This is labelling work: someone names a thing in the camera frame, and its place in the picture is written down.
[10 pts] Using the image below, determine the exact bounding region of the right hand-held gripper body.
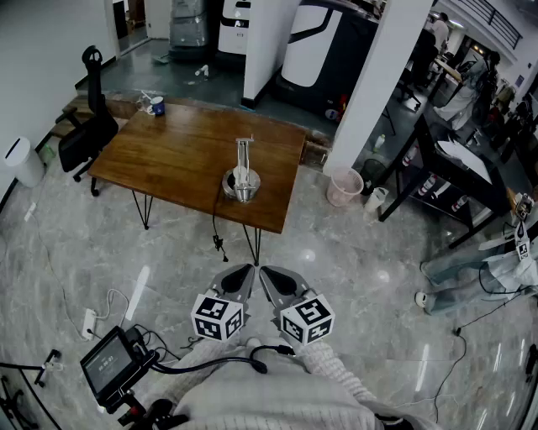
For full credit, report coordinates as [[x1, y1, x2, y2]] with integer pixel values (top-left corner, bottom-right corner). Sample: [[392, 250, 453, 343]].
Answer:
[[259, 265, 336, 346]]

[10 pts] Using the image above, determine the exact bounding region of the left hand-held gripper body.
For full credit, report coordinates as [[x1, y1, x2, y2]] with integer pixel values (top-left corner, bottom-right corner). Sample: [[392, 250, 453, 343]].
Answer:
[[191, 263, 256, 342]]

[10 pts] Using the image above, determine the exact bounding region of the person's right forearm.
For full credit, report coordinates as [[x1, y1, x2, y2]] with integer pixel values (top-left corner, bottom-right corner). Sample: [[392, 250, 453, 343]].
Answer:
[[293, 340, 382, 406]]

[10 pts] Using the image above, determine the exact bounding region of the person's left forearm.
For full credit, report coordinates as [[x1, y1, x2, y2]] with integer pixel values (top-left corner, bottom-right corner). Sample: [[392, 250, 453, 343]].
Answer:
[[174, 334, 247, 381]]

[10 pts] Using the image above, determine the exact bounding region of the black metal desk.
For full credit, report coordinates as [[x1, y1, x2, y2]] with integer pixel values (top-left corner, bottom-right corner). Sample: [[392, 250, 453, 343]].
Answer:
[[377, 113, 513, 249]]

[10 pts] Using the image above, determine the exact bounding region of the person's white knit sweater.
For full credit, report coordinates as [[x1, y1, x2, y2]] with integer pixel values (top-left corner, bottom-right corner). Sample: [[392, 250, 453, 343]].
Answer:
[[172, 356, 442, 430]]

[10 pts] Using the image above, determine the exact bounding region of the black monitor screen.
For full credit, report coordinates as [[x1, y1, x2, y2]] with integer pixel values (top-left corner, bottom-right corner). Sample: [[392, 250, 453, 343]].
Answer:
[[79, 326, 147, 415]]

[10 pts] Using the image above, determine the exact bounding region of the white power strip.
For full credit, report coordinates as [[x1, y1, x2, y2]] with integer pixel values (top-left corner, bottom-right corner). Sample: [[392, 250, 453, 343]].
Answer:
[[82, 308, 98, 341]]

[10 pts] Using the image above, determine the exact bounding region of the pink waste basket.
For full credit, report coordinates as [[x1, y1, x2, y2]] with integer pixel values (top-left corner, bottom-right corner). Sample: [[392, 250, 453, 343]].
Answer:
[[326, 166, 365, 207]]

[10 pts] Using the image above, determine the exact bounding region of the white plastic jug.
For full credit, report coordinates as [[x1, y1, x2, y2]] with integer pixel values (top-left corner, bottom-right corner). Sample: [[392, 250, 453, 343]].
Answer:
[[363, 186, 390, 213]]

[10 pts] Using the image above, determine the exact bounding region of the black mesh waste basket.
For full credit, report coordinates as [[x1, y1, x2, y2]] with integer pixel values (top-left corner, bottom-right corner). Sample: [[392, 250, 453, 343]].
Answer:
[[361, 158, 388, 197]]

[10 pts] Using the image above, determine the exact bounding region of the wooden table with black legs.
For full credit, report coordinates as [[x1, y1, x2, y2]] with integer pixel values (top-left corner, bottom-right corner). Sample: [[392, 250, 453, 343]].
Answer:
[[87, 102, 307, 267]]

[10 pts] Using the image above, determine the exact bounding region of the black clamp stand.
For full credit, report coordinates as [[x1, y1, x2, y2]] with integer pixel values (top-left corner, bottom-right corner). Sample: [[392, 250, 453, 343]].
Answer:
[[0, 348, 65, 430]]

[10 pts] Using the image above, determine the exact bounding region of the black office chair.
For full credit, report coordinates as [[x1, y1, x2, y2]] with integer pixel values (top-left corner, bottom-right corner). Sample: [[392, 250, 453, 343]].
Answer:
[[55, 45, 120, 197]]

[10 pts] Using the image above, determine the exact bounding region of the white paper sheet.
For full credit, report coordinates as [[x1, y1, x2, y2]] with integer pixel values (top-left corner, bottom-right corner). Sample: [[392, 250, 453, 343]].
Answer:
[[435, 139, 493, 185]]

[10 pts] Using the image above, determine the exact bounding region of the white trash bin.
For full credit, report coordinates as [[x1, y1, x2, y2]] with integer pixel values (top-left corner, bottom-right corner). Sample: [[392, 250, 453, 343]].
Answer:
[[3, 136, 45, 189]]

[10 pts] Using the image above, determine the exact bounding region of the white and black machine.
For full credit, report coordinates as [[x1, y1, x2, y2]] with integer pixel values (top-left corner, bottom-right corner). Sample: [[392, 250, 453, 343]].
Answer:
[[275, 0, 382, 121]]

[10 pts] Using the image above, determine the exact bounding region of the white cabinet machine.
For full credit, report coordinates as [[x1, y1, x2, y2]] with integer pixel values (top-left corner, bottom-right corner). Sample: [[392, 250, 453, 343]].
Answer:
[[217, 0, 254, 56]]

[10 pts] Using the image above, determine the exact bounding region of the grey wrapped machine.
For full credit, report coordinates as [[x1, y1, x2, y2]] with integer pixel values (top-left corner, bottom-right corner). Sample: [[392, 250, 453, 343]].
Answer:
[[168, 0, 211, 63]]

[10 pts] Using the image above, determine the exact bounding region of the black gooseneck cable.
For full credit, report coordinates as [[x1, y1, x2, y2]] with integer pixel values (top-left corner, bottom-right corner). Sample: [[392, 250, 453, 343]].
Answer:
[[153, 343, 296, 375]]

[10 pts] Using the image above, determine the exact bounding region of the black lamp power cable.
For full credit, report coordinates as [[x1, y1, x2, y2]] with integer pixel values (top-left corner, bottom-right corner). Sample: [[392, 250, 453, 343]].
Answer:
[[211, 184, 230, 264]]

